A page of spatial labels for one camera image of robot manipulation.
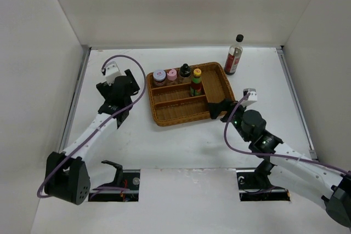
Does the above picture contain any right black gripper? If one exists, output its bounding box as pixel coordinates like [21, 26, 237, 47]
[207, 98, 251, 142]

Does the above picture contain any red sauce bottle green label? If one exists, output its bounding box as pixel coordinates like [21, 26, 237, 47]
[190, 68, 202, 96]

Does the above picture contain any sauce jar white lid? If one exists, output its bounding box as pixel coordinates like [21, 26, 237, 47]
[152, 70, 167, 87]

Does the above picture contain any black lid pepper shaker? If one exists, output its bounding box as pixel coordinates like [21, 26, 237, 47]
[178, 64, 191, 83]

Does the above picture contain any pink lid spice shaker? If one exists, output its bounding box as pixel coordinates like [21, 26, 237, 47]
[167, 69, 178, 85]

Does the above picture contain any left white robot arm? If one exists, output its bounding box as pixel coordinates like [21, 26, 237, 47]
[43, 70, 140, 205]

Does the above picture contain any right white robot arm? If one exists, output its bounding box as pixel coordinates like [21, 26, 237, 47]
[208, 96, 350, 228]

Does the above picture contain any tall dark vinegar bottle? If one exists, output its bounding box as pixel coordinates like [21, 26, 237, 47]
[224, 34, 244, 75]

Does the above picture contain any brown wicker divided basket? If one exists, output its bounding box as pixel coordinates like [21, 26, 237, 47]
[146, 62, 235, 127]

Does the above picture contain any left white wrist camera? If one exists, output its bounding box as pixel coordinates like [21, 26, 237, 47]
[102, 61, 122, 86]

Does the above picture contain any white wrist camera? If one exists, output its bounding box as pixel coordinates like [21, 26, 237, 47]
[241, 88, 258, 107]
[102, 61, 122, 86]

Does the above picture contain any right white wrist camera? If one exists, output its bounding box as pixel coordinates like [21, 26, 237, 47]
[241, 88, 258, 107]

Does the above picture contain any left metal table rail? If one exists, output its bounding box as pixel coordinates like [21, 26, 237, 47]
[54, 45, 92, 152]

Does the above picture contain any metal table rail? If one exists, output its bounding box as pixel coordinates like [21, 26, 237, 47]
[54, 45, 92, 152]
[276, 46, 319, 161]

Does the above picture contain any right metal table rail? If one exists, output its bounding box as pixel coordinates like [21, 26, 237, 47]
[276, 46, 319, 161]

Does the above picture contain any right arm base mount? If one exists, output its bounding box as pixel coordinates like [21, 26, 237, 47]
[236, 161, 290, 202]

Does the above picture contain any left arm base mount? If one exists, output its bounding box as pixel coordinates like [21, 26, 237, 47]
[88, 160, 141, 202]

